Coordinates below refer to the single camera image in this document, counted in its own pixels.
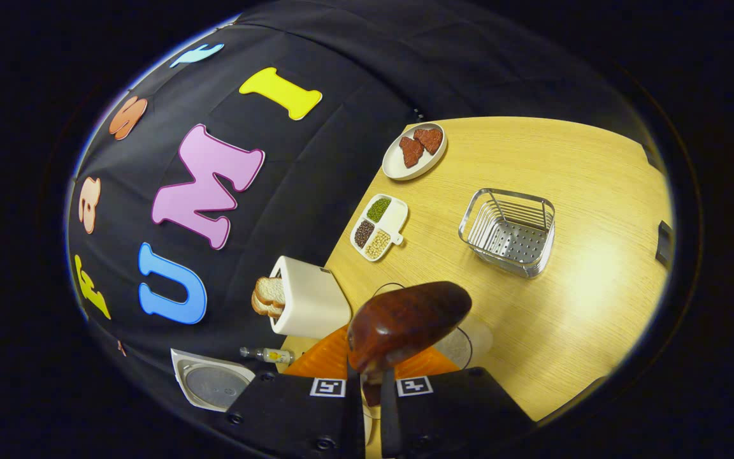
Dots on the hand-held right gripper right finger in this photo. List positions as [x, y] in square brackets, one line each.
[456, 414]

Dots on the brown wooden spoon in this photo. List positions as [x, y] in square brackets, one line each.
[405, 325]

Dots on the white round plate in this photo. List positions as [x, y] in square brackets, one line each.
[395, 167]

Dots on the white rice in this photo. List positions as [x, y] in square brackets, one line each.
[456, 350]

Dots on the black table clamp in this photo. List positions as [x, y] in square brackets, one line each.
[664, 245]

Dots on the white divided bean dish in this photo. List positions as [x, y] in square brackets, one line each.
[392, 220]

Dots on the toast bread slice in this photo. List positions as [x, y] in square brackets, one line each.
[271, 290]
[264, 309]

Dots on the white rice cooker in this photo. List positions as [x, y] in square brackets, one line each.
[214, 382]

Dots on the small glass bottle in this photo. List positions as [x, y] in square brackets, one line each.
[271, 355]

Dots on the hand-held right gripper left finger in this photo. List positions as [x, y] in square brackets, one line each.
[290, 414]

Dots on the white toaster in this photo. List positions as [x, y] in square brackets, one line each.
[313, 299]

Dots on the red meat slice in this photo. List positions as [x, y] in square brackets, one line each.
[411, 152]
[429, 139]

